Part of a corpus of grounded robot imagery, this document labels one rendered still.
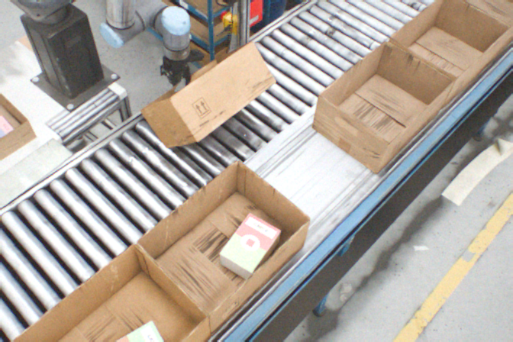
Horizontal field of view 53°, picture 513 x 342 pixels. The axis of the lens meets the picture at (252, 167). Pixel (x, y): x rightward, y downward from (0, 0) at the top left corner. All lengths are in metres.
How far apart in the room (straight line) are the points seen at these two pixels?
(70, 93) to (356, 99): 1.11
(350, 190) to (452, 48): 0.85
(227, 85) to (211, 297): 0.71
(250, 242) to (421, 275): 1.32
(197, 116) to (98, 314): 0.68
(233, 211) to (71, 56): 0.88
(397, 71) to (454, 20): 0.41
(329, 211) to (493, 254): 1.35
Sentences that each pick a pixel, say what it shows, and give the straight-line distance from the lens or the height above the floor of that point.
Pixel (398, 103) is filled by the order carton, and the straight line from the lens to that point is 2.00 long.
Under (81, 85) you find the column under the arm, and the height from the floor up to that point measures 0.80.
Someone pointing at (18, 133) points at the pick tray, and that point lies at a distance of 2.05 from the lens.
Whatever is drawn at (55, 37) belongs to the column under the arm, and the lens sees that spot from 1.99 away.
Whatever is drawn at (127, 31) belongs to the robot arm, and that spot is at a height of 1.20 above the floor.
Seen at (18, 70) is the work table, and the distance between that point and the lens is 2.39.
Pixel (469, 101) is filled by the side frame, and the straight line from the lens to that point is 2.08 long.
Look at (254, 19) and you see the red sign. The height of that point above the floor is 0.82.
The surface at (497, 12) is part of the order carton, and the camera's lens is 2.58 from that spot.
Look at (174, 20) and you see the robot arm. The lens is 1.74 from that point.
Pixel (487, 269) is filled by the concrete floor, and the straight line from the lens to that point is 2.80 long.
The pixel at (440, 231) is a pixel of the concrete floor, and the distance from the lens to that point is 2.81.
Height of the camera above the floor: 2.30
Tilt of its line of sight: 55 degrees down
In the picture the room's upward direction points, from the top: 3 degrees clockwise
